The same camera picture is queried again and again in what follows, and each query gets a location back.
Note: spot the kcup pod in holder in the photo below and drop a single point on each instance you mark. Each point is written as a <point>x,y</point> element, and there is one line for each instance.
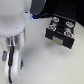
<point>51,27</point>
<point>55,19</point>
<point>68,33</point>
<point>69,24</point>

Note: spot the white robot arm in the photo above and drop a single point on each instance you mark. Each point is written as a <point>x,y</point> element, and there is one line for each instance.
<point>12,33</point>

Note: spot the black kcup holder drawer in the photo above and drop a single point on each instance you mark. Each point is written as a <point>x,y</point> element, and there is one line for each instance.
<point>58,36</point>

